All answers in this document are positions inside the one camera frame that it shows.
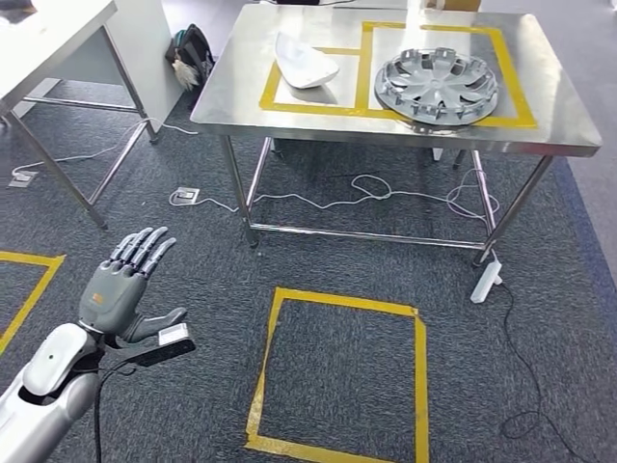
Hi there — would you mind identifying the grey plastic wheel hubcap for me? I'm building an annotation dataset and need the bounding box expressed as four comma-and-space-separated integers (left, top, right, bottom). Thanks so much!
373, 45, 501, 127

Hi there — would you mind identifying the metal floor socket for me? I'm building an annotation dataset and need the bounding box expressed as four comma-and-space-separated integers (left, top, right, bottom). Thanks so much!
171, 185, 201, 207
8, 169, 39, 191

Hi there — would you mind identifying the large yellow tabletop tape square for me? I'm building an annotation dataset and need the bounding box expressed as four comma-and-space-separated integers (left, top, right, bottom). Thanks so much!
354, 20, 539, 131

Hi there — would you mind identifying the steel workbench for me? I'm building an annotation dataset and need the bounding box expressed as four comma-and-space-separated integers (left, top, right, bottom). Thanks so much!
189, 3, 603, 268

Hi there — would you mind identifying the white power strip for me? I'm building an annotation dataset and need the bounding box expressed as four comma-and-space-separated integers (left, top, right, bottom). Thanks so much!
469, 257, 504, 306

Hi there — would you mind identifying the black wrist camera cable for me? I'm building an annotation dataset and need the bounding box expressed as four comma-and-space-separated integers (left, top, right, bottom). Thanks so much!
93, 359, 142, 463

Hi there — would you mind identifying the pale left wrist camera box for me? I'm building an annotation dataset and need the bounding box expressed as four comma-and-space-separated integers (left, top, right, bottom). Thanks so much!
157, 322, 191, 348

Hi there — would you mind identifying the small yellow tabletop tape square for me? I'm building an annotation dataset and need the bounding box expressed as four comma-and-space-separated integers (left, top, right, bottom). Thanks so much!
257, 45, 375, 121

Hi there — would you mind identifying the yellow floor tape square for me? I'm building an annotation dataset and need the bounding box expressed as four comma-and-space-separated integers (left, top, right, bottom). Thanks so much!
244, 286, 431, 463

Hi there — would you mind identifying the white desk with steel legs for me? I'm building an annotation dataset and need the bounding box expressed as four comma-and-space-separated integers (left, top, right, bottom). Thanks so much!
0, 0, 188, 232

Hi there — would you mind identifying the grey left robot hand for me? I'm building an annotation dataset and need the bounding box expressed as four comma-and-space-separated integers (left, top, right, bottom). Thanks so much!
78, 226, 189, 346

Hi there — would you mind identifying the white floor cable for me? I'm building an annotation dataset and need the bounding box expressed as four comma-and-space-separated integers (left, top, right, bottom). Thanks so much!
11, 117, 199, 178
167, 166, 502, 226

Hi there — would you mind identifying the white furry bag pendant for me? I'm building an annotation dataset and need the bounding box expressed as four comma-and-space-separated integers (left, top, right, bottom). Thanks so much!
170, 56, 201, 93

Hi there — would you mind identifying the white plastic panel part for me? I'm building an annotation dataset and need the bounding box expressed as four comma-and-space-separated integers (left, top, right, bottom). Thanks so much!
274, 30, 341, 92

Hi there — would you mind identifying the black floor cable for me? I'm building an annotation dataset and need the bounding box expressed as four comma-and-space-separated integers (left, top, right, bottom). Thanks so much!
498, 280, 588, 463

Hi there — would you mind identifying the black bag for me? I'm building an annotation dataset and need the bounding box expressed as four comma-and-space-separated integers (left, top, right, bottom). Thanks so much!
164, 22, 217, 95

